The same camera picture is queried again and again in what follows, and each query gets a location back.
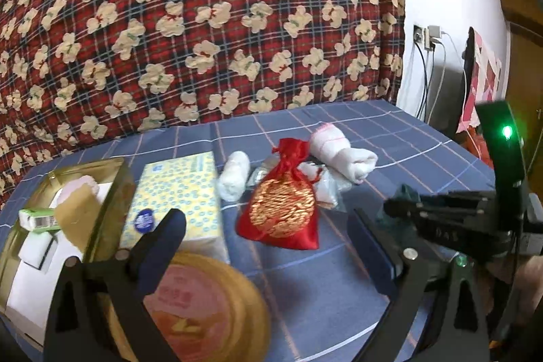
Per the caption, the rectangular gold tin box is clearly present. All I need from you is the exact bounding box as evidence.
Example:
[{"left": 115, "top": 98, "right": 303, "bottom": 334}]
[{"left": 0, "top": 158, "right": 136, "bottom": 346}]

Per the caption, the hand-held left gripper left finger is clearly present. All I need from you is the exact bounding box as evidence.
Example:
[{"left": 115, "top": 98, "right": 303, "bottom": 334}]
[{"left": 44, "top": 208, "right": 187, "bottom": 362}]

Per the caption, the pink fluffy puff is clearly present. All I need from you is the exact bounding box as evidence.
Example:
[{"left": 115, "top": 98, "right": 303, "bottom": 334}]
[{"left": 57, "top": 174, "right": 100, "bottom": 206}]

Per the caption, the brown wooden door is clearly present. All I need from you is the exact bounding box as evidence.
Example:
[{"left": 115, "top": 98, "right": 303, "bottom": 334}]
[{"left": 494, "top": 0, "right": 543, "bottom": 176}]

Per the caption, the white charger plug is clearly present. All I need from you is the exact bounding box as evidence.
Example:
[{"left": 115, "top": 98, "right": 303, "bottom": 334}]
[{"left": 424, "top": 25, "right": 444, "bottom": 51}]

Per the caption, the person's right hand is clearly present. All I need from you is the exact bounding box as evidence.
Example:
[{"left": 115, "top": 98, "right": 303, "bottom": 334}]
[{"left": 518, "top": 258, "right": 543, "bottom": 329}]

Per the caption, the pink patchwork cloth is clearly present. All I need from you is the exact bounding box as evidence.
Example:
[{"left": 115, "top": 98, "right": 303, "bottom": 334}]
[{"left": 457, "top": 29, "right": 502, "bottom": 134}]

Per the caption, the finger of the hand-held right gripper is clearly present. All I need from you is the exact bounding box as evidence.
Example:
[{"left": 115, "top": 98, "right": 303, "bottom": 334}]
[
  {"left": 388, "top": 213, "right": 510, "bottom": 258},
  {"left": 384, "top": 191, "right": 498, "bottom": 217}
]

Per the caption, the small white cloth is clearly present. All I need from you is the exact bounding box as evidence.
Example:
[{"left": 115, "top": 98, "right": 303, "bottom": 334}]
[{"left": 217, "top": 151, "right": 251, "bottom": 202}]

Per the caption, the blue plaid tablecloth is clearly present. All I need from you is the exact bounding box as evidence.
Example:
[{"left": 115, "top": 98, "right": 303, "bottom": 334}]
[{"left": 0, "top": 99, "right": 497, "bottom": 362}]

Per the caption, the teal ribbon band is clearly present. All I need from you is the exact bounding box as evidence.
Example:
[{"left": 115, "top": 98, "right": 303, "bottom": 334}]
[{"left": 377, "top": 184, "right": 420, "bottom": 228}]

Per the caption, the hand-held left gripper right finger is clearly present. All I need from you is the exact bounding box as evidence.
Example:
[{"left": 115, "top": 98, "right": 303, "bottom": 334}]
[{"left": 347, "top": 208, "right": 495, "bottom": 362}]

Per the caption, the yellow patterned tissue box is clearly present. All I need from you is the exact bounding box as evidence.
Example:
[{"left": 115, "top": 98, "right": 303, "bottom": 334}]
[{"left": 120, "top": 152, "right": 232, "bottom": 265}]

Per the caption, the red plaid bear-print blanket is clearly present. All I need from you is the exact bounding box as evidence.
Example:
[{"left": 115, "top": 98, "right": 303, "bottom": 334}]
[{"left": 0, "top": 0, "right": 406, "bottom": 210}]

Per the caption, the orange plastic bag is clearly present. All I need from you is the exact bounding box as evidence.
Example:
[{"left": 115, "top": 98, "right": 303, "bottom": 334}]
[{"left": 467, "top": 129, "right": 495, "bottom": 168}]

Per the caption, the black monitor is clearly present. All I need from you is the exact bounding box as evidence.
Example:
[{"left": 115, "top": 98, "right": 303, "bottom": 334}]
[{"left": 456, "top": 27, "right": 478, "bottom": 134}]

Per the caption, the white sponge block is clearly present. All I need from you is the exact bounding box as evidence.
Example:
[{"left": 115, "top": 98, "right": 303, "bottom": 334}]
[{"left": 19, "top": 230, "right": 60, "bottom": 271}]

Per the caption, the green tissue packet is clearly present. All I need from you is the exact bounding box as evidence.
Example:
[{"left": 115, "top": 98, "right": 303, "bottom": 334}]
[{"left": 18, "top": 207, "right": 60, "bottom": 233}]

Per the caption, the yellow-brown sponge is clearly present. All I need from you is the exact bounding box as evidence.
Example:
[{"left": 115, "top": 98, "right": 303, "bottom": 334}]
[{"left": 53, "top": 184, "right": 111, "bottom": 261}]

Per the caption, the clear plastic bag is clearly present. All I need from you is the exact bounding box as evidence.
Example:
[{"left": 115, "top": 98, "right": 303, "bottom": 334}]
[{"left": 297, "top": 160, "right": 353, "bottom": 212}]

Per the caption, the white sock pink trim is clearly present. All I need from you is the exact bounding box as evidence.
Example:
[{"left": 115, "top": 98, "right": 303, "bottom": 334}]
[{"left": 309, "top": 123, "right": 378, "bottom": 185}]

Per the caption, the clear plastic wrapper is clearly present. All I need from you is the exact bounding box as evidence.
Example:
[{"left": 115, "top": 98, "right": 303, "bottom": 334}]
[{"left": 250, "top": 163, "right": 276, "bottom": 187}]

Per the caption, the round pink gold tin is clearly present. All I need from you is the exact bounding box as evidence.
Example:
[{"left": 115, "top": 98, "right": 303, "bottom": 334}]
[{"left": 108, "top": 252, "right": 272, "bottom": 362}]

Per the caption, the red gold drawstring pouch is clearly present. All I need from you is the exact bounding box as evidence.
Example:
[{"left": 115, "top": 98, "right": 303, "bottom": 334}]
[{"left": 235, "top": 138, "right": 320, "bottom": 250}]

